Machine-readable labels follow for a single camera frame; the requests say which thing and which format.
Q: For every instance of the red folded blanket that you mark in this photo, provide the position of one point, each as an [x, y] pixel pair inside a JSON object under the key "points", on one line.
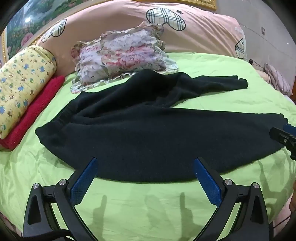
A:
{"points": [[39, 104]]}

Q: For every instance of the yellow patterned pillow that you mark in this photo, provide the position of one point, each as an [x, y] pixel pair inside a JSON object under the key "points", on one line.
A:
{"points": [[23, 81]]}

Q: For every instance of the black pants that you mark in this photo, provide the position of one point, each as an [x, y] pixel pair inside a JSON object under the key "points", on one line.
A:
{"points": [[138, 139]]}

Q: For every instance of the floral ruffled pillow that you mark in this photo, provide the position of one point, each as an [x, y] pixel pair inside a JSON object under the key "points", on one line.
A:
{"points": [[120, 53]]}

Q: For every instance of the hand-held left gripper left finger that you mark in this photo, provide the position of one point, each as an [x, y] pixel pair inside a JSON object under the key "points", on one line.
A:
{"points": [[83, 183]]}

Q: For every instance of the green bedsheet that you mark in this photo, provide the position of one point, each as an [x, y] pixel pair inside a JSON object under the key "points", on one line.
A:
{"points": [[138, 208]]}

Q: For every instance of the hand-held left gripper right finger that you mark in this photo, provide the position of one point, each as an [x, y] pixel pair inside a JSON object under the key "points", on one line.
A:
{"points": [[208, 183]]}

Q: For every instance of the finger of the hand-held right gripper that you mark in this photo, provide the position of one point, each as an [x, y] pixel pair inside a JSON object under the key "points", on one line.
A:
{"points": [[289, 128], [278, 136]]}

